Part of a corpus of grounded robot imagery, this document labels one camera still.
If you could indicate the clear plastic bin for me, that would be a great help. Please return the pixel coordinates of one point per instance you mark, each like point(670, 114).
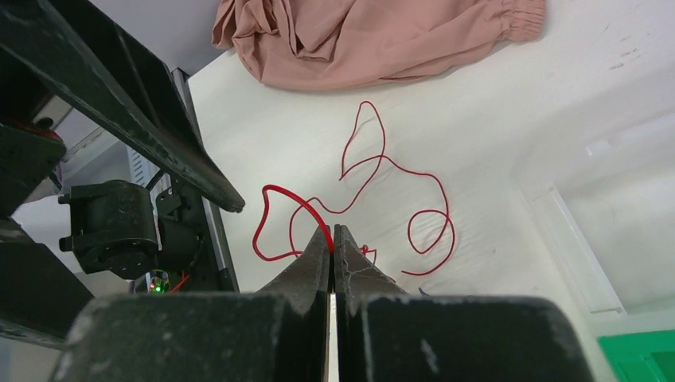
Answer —
point(605, 203)

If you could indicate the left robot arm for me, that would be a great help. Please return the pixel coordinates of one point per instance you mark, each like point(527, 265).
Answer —
point(103, 170)

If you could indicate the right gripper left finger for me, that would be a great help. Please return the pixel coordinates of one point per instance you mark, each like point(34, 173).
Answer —
point(278, 333)

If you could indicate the pink cloth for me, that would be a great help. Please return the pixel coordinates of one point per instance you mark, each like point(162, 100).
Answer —
point(332, 45)

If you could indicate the green plastic bin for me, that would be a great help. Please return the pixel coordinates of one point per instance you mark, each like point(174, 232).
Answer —
point(637, 357)

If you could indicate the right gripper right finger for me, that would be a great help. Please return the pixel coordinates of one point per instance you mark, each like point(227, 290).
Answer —
point(387, 334)

